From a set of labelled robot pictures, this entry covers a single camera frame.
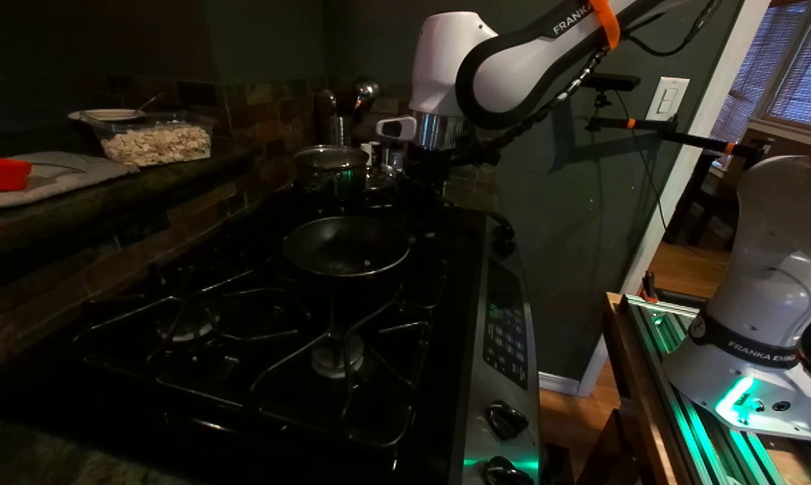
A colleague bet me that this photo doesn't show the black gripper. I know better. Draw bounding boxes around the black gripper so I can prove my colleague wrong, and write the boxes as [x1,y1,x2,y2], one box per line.
[419,142,479,219]

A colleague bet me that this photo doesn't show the black camera bar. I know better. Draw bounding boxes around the black camera bar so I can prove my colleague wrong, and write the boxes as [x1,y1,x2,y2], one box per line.
[568,69,644,93]

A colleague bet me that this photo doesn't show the glass container of popcorn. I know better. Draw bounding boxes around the glass container of popcorn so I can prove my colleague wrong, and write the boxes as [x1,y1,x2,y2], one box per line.
[88,111,215,169]

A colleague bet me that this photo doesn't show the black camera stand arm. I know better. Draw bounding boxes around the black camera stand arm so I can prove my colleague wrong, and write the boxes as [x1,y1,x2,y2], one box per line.
[586,89,771,169]

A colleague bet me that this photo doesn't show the robot mounting table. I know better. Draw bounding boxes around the robot mounting table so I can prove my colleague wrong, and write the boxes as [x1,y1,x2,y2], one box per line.
[600,287,811,485]

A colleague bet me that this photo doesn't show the red bowl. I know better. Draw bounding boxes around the red bowl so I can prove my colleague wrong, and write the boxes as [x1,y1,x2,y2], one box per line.
[0,153,35,194]

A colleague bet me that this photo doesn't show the steel utensils in holder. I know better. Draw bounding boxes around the steel utensils in holder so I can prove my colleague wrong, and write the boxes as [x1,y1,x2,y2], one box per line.
[316,77,382,148]

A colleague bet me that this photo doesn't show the white cutting board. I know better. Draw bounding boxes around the white cutting board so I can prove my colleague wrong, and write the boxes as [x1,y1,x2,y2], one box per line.
[0,148,140,213]

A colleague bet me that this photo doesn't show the black frying pan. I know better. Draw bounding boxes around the black frying pan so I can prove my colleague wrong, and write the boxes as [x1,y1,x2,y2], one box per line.
[281,209,429,283]

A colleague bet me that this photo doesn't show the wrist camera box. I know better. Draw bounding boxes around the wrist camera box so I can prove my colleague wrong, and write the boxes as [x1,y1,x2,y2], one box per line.
[373,113,420,142]

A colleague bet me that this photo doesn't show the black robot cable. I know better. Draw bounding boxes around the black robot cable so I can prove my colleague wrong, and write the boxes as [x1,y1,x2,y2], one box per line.
[627,0,726,58]

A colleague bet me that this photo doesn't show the white light switch plate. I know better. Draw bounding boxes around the white light switch plate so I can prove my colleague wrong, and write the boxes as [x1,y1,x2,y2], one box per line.
[644,74,693,124]

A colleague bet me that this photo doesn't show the bright window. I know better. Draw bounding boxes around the bright window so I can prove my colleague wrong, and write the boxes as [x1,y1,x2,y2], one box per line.
[753,0,811,139]

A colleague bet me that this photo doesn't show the black gas stove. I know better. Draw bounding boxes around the black gas stove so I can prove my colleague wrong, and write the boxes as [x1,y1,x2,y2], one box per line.
[62,186,544,485]

